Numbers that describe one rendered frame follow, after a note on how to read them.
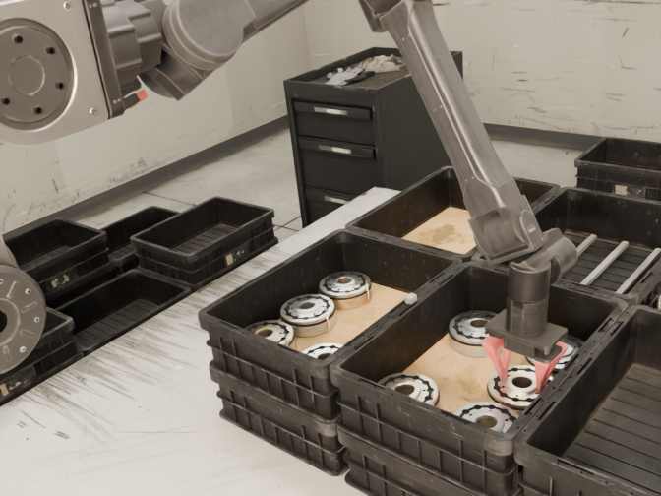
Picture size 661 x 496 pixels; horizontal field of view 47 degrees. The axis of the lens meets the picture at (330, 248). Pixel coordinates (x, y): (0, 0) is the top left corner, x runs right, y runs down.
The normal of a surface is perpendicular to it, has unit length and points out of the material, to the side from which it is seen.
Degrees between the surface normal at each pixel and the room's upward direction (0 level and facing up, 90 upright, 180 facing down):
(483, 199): 86
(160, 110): 90
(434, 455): 90
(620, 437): 0
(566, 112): 90
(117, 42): 79
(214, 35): 60
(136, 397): 0
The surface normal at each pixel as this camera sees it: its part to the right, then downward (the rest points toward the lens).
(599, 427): -0.10, -0.90
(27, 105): 0.77, 0.20
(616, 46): -0.62, 0.40
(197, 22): 0.62, -0.28
